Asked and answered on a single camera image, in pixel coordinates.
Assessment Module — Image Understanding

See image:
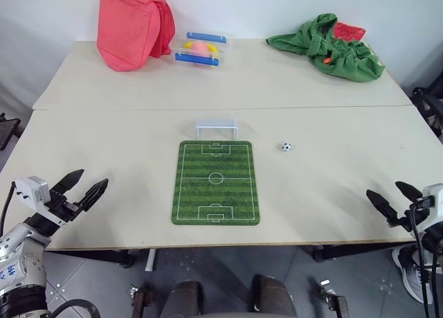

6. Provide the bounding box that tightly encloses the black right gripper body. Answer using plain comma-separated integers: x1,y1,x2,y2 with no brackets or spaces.
386,197,432,233

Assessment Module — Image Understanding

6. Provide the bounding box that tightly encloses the small white goal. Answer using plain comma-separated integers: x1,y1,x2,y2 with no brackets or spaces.
193,118,240,141

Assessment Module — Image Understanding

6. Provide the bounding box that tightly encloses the pink ball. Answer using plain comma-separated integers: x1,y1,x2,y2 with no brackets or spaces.
189,42,213,67

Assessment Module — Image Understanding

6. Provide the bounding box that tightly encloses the black table frame bar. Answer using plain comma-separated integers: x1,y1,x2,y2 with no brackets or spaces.
312,240,417,263
44,249,136,269

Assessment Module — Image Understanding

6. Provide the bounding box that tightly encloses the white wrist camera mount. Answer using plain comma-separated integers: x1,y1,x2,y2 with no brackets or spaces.
14,175,50,212
421,183,443,226

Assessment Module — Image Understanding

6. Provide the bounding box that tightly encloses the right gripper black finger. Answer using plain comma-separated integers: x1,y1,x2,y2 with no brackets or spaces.
365,189,399,223
395,181,424,204

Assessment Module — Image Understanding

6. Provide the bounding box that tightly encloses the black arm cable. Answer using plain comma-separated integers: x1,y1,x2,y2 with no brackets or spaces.
0,181,17,236
410,197,437,306

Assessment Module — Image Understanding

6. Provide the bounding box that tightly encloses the yellow plastic ring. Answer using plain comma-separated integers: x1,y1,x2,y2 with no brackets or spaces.
183,40,219,56

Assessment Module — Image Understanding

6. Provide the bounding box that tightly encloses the green soccer field mat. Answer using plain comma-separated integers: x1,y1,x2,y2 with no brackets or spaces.
171,139,262,227

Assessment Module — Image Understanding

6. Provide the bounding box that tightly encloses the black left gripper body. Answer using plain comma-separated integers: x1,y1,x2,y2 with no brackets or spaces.
42,188,84,226

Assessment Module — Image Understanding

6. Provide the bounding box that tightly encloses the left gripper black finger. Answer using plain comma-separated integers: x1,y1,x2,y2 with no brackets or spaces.
51,168,85,196
76,178,109,213

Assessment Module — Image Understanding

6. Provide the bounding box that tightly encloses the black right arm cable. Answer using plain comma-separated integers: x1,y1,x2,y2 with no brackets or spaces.
410,197,437,306

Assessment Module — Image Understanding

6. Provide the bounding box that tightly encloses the clear box with blue clips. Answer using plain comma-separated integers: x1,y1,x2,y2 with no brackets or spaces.
172,30,233,70

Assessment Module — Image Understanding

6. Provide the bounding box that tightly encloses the red mesh packet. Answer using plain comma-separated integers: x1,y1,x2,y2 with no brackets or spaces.
332,21,368,42

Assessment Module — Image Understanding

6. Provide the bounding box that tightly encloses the dark rounded shape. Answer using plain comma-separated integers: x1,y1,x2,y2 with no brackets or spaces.
160,280,206,318
250,274,296,318

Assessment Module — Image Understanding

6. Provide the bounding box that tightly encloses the red fabric bag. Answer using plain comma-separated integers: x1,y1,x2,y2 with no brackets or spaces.
96,0,176,72

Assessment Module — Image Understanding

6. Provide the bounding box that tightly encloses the black stand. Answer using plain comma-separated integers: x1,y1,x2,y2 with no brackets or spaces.
0,112,21,152

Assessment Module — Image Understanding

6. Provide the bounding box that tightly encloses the white-black sneaker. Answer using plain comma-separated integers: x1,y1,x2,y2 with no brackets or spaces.
391,244,434,304

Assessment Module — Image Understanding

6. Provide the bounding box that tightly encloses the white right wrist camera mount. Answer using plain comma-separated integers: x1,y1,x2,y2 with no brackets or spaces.
421,183,443,226

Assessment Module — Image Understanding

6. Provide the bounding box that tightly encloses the green crumpled cloth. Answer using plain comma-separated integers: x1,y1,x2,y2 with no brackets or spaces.
265,13,386,83

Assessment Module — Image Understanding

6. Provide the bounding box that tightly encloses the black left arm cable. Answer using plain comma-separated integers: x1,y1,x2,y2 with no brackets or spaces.
0,181,17,236

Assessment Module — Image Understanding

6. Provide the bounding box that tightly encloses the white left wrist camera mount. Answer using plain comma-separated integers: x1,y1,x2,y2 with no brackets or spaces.
14,175,50,212

